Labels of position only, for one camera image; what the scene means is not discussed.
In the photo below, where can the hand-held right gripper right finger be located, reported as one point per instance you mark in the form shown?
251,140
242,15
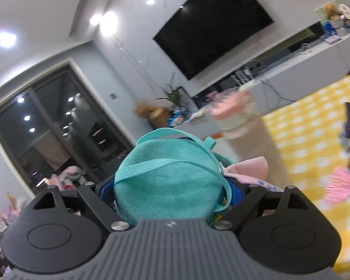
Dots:
236,189

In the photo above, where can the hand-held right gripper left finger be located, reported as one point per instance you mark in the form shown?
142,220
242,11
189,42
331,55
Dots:
106,193

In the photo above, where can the pink felt cloth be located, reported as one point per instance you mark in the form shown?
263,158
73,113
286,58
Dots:
248,169

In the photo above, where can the teal fleece bag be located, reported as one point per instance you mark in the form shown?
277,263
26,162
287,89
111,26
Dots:
163,186

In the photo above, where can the pink grey plush toy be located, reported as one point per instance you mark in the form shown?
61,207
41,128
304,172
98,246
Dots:
70,175

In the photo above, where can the beige water bottle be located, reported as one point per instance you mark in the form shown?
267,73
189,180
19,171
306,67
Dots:
250,140

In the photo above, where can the dark glass sliding door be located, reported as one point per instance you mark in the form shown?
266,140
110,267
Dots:
55,122

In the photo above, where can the yellow checkered tablecloth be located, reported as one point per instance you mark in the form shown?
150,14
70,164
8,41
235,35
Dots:
309,140

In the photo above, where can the brown plush toy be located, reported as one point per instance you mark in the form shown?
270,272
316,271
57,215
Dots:
147,111

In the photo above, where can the blue plastic packets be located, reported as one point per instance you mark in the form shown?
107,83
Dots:
176,117

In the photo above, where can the pink fringed cloth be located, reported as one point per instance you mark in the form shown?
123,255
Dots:
342,185

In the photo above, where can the green potted plant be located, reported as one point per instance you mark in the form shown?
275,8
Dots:
173,93

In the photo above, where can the white television cabinet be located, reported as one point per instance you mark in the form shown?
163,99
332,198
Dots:
280,63

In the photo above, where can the grey tablet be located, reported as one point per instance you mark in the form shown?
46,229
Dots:
330,39

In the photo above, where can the blue box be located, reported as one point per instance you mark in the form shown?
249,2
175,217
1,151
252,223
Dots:
328,28

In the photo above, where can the green picture board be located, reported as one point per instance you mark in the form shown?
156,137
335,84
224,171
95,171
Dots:
319,13

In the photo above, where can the brown teddy bear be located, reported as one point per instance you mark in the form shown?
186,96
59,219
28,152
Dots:
329,11

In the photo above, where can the white round plush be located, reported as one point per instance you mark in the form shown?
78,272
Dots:
345,10

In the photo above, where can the black wall television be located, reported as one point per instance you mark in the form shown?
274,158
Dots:
213,26

